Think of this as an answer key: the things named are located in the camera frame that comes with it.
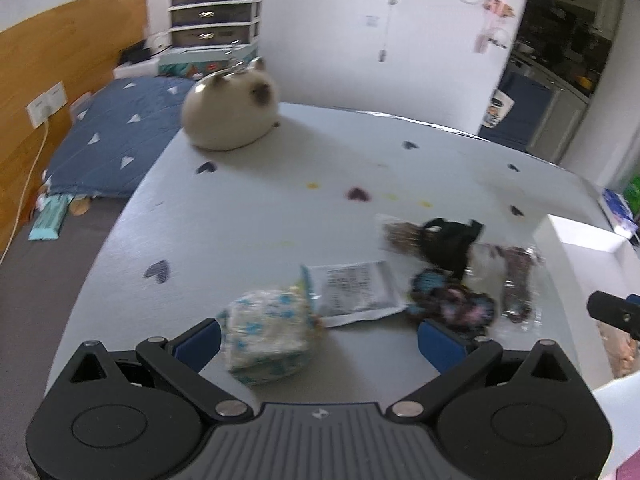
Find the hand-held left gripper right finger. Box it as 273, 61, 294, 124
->
386, 320, 581, 419

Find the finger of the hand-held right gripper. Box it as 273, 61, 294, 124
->
587, 290, 640, 342

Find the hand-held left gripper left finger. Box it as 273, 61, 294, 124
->
61, 318, 252, 421

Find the white blue floral cloth bundle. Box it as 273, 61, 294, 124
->
216, 285, 326, 387

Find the white box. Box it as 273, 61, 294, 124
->
532, 214, 640, 480

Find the dark cords clear packet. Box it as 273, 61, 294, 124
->
472, 242, 546, 332

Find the brown cords clear packet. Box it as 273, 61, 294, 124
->
375, 214, 431, 256

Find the dark multicolour scrunchie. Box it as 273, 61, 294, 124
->
405, 269, 497, 335

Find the blue tissue packet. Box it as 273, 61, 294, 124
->
600, 187, 639, 242

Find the white labelled packet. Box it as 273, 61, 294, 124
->
300, 260, 408, 330

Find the teal flat box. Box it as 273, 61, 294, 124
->
28, 195, 71, 242

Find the grey cabinet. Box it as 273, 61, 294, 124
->
527, 62, 593, 161

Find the cream cat plush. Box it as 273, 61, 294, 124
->
181, 57, 282, 152

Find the teal printed cloth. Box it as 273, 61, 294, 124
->
159, 45, 261, 79

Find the white plastic drawer unit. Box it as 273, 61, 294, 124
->
167, 0, 264, 53

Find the white power cable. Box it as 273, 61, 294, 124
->
0, 120, 51, 266

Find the white wall socket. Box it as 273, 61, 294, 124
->
27, 81, 68, 128

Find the metal key chain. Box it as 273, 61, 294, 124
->
220, 42, 252, 78

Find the hanging wall cord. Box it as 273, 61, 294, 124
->
377, 0, 406, 63

